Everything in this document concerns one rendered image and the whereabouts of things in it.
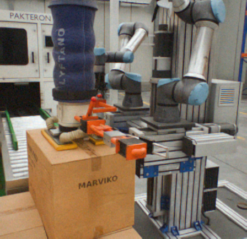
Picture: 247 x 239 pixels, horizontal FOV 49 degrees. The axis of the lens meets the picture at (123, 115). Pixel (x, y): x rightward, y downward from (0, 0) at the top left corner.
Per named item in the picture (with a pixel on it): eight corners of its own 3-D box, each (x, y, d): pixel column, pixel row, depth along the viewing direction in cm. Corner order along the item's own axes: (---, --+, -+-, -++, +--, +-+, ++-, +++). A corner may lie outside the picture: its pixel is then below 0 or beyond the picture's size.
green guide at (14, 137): (-1, 116, 377) (-1, 109, 375) (7, 115, 382) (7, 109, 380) (5, 151, 236) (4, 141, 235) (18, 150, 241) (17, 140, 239)
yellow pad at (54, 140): (40, 132, 154) (40, 124, 153) (58, 131, 158) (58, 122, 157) (56, 151, 124) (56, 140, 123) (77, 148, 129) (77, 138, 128)
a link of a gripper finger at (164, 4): (158, 16, 101) (152, -2, 105) (172, 17, 103) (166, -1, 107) (161, 10, 99) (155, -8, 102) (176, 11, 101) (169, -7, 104)
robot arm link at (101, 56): (108, 48, 174) (101, 47, 167) (108, 65, 176) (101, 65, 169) (97, 48, 177) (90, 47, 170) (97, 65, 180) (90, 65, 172)
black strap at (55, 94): (47, 94, 146) (47, 86, 145) (88, 92, 156) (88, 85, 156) (58, 100, 126) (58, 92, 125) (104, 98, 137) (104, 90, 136)
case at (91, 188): (29, 191, 169) (25, 129, 161) (89, 179, 188) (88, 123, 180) (55, 250, 118) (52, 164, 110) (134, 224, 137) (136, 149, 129)
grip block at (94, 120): (79, 130, 124) (79, 117, 122) (98, 128, 128) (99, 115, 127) (85, 134, 116) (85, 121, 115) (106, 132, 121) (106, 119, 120)
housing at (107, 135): (102, 142, 105) (102, 131, 104) (117, 140, 108) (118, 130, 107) (109, 148, 99) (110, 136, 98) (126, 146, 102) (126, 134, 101)
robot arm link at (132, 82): (137, 93, 185) (138, 72, 182) (119, 91, 191) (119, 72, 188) (144, 91, 196) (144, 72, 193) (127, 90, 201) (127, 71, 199)
